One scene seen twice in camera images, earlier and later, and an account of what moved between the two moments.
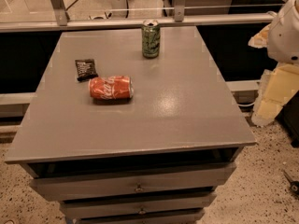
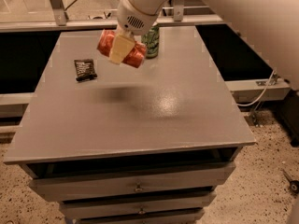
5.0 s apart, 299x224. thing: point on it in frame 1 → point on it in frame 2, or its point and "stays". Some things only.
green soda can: x=150 y=38 stays
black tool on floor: x=293 y=185 stays
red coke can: x=111 y=88 → x=135 y=58
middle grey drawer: x=137 y=206 stays
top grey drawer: x=75 y=187 stays
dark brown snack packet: x=86 y=69 stays
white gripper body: x=284 y=38 → x=135 y=19
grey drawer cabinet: x=157 y=158 stays
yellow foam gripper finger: x=277 y=86 → x=121 y=46
